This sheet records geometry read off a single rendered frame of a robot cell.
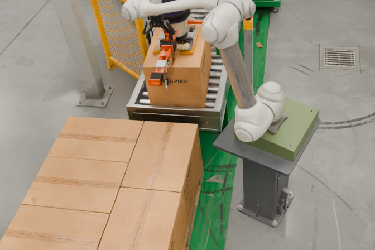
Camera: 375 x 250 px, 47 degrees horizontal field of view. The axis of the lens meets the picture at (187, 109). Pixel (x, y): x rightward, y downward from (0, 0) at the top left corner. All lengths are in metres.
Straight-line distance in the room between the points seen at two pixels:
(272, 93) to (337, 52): 2.36
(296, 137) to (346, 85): 1.80
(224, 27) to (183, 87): 1.10
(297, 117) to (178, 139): 0.84
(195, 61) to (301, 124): 0.84
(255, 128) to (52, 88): 2.82
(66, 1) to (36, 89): 1.30
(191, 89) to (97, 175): 0.87
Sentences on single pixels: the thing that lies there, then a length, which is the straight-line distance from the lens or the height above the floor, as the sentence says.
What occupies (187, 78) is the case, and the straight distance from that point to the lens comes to 3.01.
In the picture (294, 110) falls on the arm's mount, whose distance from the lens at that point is 2.74.
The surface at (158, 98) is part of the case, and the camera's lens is 3.17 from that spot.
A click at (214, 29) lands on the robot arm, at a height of 1.63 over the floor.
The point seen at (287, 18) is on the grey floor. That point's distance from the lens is 5.22.
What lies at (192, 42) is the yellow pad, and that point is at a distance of 3.12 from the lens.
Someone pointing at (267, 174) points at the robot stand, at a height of 0.50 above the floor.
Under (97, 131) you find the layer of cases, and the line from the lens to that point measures 3.21.
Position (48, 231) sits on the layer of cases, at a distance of 2.78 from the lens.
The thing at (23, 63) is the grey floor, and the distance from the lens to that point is 5.23.
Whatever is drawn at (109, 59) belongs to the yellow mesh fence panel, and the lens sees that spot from 4.65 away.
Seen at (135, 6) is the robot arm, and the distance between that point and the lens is 2.39.
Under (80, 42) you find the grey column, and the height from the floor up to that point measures 0.67.
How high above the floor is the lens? 2.71
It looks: 42 degrees down
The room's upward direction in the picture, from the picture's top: 8 degrees counter-clockwise
